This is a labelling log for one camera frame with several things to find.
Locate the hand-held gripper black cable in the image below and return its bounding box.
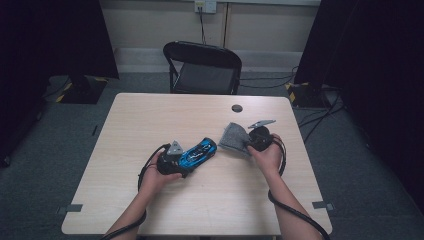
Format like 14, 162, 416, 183
99, 143, 172, 240
267, 134, 332, 240

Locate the grey cloth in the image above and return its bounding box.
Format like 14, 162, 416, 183
218, 122, 253, 158

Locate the black floor cable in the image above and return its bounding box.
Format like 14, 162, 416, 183
298, 96, 345, 129
239, 65, 300, 82
239, 79, 296, 90
302, 91, 343, 145

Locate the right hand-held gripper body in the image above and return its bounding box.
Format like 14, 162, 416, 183
247, 119, 277, 153

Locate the right hand-held gripper black cable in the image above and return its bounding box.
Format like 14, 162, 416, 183
267, 134, 332, 240

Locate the grey tape strip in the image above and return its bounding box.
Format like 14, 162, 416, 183
311, 200, 334, 212
56, 203, 84, 215

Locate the blue toy sports car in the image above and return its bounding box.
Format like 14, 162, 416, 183
178, 137, 218, 170

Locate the left hand-held gripper black cable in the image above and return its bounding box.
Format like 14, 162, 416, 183
99, 143, 172, 240

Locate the black curtain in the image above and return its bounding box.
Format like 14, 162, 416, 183
293, 0, 424, 214
0, 0, 120, 168

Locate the black folding chair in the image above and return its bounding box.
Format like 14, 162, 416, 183
162, 40, 243, 96

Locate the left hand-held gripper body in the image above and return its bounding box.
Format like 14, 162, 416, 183
156, 139, 184, 176

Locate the black socket cable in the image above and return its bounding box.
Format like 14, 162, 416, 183
198, 7, 208, 45

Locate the person's right hand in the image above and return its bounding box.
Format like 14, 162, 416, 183
246, 133, 285, 178

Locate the white wall socket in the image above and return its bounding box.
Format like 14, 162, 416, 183
194, 0, 218, 14

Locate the black stand base striped tape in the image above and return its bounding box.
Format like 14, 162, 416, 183
284, 81, 331, 109
54, 74, 109, 105

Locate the thin wall conduit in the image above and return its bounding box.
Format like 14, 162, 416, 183
222, 2, 232, 48

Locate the person's left hand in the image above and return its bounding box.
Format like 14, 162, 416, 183
137, 151, 183, 197

